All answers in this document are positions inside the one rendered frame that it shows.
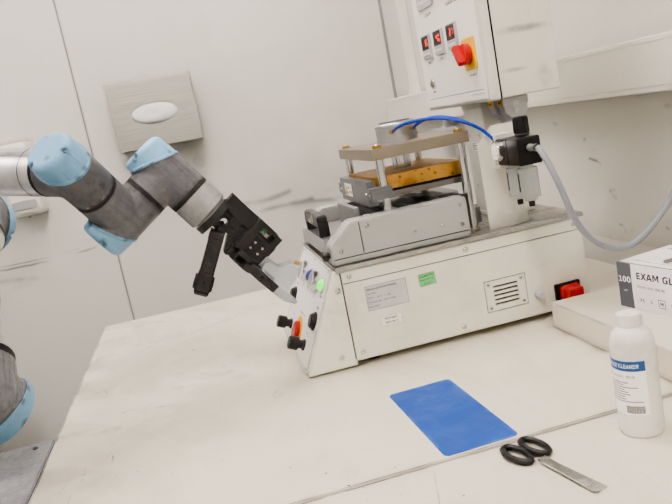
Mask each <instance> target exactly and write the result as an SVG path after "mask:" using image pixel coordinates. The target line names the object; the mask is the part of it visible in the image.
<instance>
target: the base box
mask: <svg viewBox="0 0 672 504"><path fill-rule="evenodd" d="M331 270H332V269H331ZM586 293H590V290H589V283H588V275H587V268H586V260H585V253H584V245H583V237H582V234H581V233H580V231H579V230H578V229H577V228H576V226H575V225H574V223H573V222H572V220H571V218H570V219H566V220H562V221H557V222H553V223H549V224H545V225H540V226H536V227H532V228H527V229H523V230H519V231H515V232H510V233H506V234H502V235H497V236H493V237H489V238H484V239H480V240H476V241H472V242H467V243H463V244H459V245H454V246H450V247H446V248H442V249H437V250H433V251H429V252H424V253H420V254H416V255H412V256H407V257H403V258H399V259H394V260H390V261H386V262H382V263H377V264H373V265H369V266H364V267H360V268H356V269H352V270H347V271H343V272H339V273H335V272H334V271H333V270H332V273H331V277H330V281H329V286H328V290H327V294H326V298H325V302H324V306H323V310H322V314H321V319H320V323H319V327H318V331H317V335H316V339H315V343H314V348H313V352H312V356H311V360H310V364H309V368H308V372H307V374H308V375H309V377H312V376H316V375H320V374H324V373H328V372H332V371H336V370H340V369H344V368H348V367H351V366H355V365H359V364H358V361H359V360H363V359H374V358H378V357H380V356H381V355H383V354H387V353H391V352H395V351H399V350H402V349H406V348H410V347H414V346H418V345H422V344H426V343H430V342H434V341H438V340H442V339H445V338H449V337H453V336H457V335H461V334H465V333H469V332H473V331H477V330H481V329H485V328H488V327H492V326H496V325H500V324H504V323H508V322H512V321H516V320H520V319H524V318H528V317H532V316H535V315H539V314H543V313H547V312H551V311H552V305H551V303H552V302H555V301H559V300H563V299H567V298H570V297H574V296H578V295H582V294H586Z"/></svg>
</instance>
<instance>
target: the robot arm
mask: <svg viewBox="0 0 672 504"><path fill-rule="evenodd" d="M126 167H127V169H128V170H129V171H130V174H132V175H131V176H130V177H129V179H128V180H127V181H126V182H125V183H124V184H122V183H120V182H119V181H118V180H117V179H116V178H115V177H114V176H113V175H112V174H111V173H110V172H109V171H108V170H107V169H106V168H105V167H104V166H102V165H101V164H100V163H99V162H98V161H97V160H96V159H95V158H94V157H93V156H92V155H91V154H90V153H89V152H88V150H87V149H86V148H85V147H84V146H83V145H82V144H80V143H79V142H77V141H75V140H74V139H73V138H72V137H71V136H70V135H68V134H66V133H64V132H53V133H51V134H50V135H49V136H44V137H42V138H41V139H40V140H39V141H37V142H36V143H35V145H34V146H33V147H28V148H0V251H1V250H3V249H4V248H5V247H6V246H7V245H8V243H9V242H10V240H11V239H12V237H11V234H13V233H14V232H15V228H16V216H15V213H14V211H13V209H12V208H11V206H10V205H9V204H7V203H6V201H5V200H4V199H3V198H2V197H1V196H30V197H61V198H63V199H65V200H66V201H68V202H69V203H70V204H71V205H72V206H74V207H75V208H76V209H77V210H78V211H79V212H81V213H82V214H83V215H84V216H85V217H86V218H88V221H87V223H86V224H85V225H84V230H85V232H86V233H87V234H88V235H89V236H90V237H92V238H93V239H94V240H95V241H96V242H97V243H98V244H100V245H101V246H102V247H103V248H104V249H106V250H107V251H108V252H110V253H111V254H113V255H120V254H122V253H123V252H124V251H125V250H126V249H127V248H128V247H129V246H130V245H131V244H132V243H133V242H136V241H137V240H138V237H139V236H140V235H141V234H142V233H143V232H144V231H145V230H146V229H147V227H148V226H149V225H150V224H151V223H152V222H153V221H154V220H155V219H156V218H157V217H158V216H159V215H160V214H161V213H162V211H163V210H164V209H165V208H166V207H167V206H169V207H170V208H171V209H172V210H173V211H175V212H176V213H177V214H178V215H179V216H180V217H181V218H182V219H183V220H185V221H186V222H187V223H188V224H189V225H190V226H191V227H192V228H195V227H196V226H197V228H196V230H198V231H199V232H200V233H201V234H204V233H205V232H206V231H207V230H208V229H209V228H210V232H209V235H208V239H207V243H206V246H205V250H204V254H203V257H202V261H201V265H200V268H199V271H198V273H196V274H195V277H194V278H193V285H192V288H194V294H195V295H199V296H203V297H207V296H208V294H209V292H211V291H212V288H213V287H214V280H215V277H213V276H214V273H215V269H216V266H217V262H218V258H219V255H220V251H221V247H222V244H223V240H224V236H225V233H227V234H226V238H225V242H224V246H223V252H224V254H225V255H229V257H230V258H231V259H232V260H233V261H234V262H235V263H236V264H237V265H238V266H239V267H241V268H242V269H243V270H244V271H245V272H247V273H248V274H249V273H250V274H251V275H252V276H253V277H254V278H256V279H257V280H258V281H259V282H260V283H261V284H263V285H264V286H265V287H266V288H267V289H269V290H270V291H271V292H273V293H274V294H275V295H276V296H278V297H279V298H280V299H282V300H283V301H284V302H288V303H293V304H296V303H297V302H298V301H297V300H296V299H295V298H294V297H293V296H292V295H291V294H290V293H289V292H288V291H289V289H290V287H291V285H292V283H293V282H294V280H295V278H296V276H297V274H298V268H297V267H296V266H295V264H294V263H293V262H292V261H289V260H288V261H285V262H283V263H280V264H277V263H275V262H274V261H272V260H271V259H270V258H266V257H269V256H270V255H271V253H272V252H273V251H274V250H275V249H276V247H277V246H278V245H279V244H280V243H281V241H282V239H281V238H280V237H279V236H278V234H277V233H276V232H275V231H274V230H273V229H272V228H271V227H269V226H268V225H267V224H266V223H265V222H264V221H263V220H262V219H261V218H260V217H259V216H258V215H256V214H255V213H254V212H253V211H252V210H250V209H249V208H248V207H247V206H246V205H245V204H244V203H243V202H242V201H241V200H240V199H239V198H238V197H237V196H236V195H235V194H234V193H233V192H232V193H231V194H230V195H229V196H228V197H227V198H226V199H223V194H222V193H221V192H220V191H219V190H217V189H216V188H215V187H214V186H213V185H212V184H211V183H210V182H209V181H208V180H206V179H205V178H204V177H203V176H202V175H201V174H200V173H199V172H198V171H197V170H196V169H195V168H194V167H192V166H191V165H190V164H189V163H188V162H187V161H186V160H185V159H184V158H183V157H182V156H181V155H180V154H179V152H178V151H175V150H174V149H173V148H172V147H171V146H169V145H168V144H167V143H166V142H165V141H163V140H162V139H161V138H159V137H152V138H150V139H149V140H148V141H147V142H146V143H145V144H144V145H143V146H142V147H141V148H140V149H139V150H138V151H137V152H136V153H135V154H134V155H133V156H132V157H131V158H130V160H129V161H128V162H127V164H126ZM223 218H225V219H227V222H226V223H225V224H224V221H223V220H222V221H220V220H221V219H223ZM212 226H213V227H214V228H213V227H212ZM34 404H35V390H34V388H33V386H32V385H31V384H30V383H29V382H28V380H26V379H24V378H20V377H19V376H18V374H17V364H16V356H15V353H14V351H13V349H12V348H11V347H10V346H9V345H7V344H5V343H4V335H3V323H2V311H1V298H0V445H2V444H4V443H5V442H7V441H9V440H10V439H11V438H13V437H14V436H15V435H16V434H17V433H18V432H19V431H20V430H21V429H22V428H23V426H24V424H25V422H26V421H27V420H28V419H29V417H30V415H31V413H32V411H33V408H34Z"/></svg>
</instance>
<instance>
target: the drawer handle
mask: <svg viewBox="0 0 672 504"><path fill-rule="evenodd" d="M304 215H305V221H306V226H307V229H308V230H310V229H314V228H318V233H319V237H320V238H324V237H328V236H330V235H331V234H330V229H329V224H328V221H327V217H326V216H325V215H324V214H322V213H320V212H318V211H316V210H314V209H307V210H305V211H304Z"/></svg>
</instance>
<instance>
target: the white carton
mask: <svg viewBox="0 0 672 504"><path fill-rule="evenodd" d="M616 266H617V274H618V282H619V290H620V298H621V305H622V306H627V307H631V308H636V309H640V310H644V311H649V312H653V313H658V314H662V315H666V316H671V317H672V244H671V245H668V246H665V247H661V248H658V249H655V250H652V251H649V252H646V253H642V254H639V255H636V256H633V257H630V258H626V259H623V260H620V261H617V262H616Z"/></svg>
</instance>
